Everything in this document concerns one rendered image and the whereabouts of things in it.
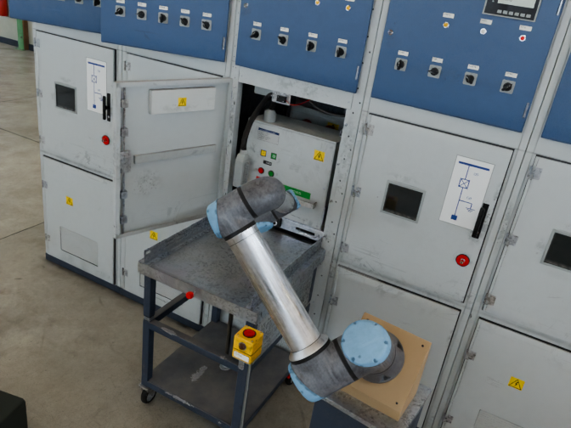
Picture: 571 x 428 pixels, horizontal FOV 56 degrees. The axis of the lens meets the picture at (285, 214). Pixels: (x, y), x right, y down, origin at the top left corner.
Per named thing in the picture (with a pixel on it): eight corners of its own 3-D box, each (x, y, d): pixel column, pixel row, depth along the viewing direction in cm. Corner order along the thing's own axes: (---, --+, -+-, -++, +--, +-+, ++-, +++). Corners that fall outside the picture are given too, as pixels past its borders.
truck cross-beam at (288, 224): (321, 242, 272) (324, 232, 270) (233, 211, 292) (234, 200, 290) (325, 239, 276) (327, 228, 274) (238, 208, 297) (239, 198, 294)
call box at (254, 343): (250, 366, 191) (252, 343, 187) (231, 357, 194) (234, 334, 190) (261, 353, 198) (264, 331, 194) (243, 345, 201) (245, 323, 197)
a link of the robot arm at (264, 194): (269, 165, 167) (291, 186, 234) (235, 184, 168) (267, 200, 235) (287, 196, 166) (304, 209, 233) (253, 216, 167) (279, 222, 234)
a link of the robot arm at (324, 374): (357, 389, 169) (238, 185, 166) (309, 414, 170) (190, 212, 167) (353, 371, 184) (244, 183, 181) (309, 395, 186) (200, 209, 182)
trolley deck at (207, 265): (256, 325, 215) (257, 312, 212) (138, 272, 238) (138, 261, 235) (324, 260, 271) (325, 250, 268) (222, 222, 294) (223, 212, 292)
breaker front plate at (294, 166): (318, 233, 272) (335, 143, 252) (238, 205, 290) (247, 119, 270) (319, 232, 273) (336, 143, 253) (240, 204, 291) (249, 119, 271)
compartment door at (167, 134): (109, 233, 256) (108, 79, 225) (215, 208, 298) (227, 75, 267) (115, 239, 252) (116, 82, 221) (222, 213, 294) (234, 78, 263)
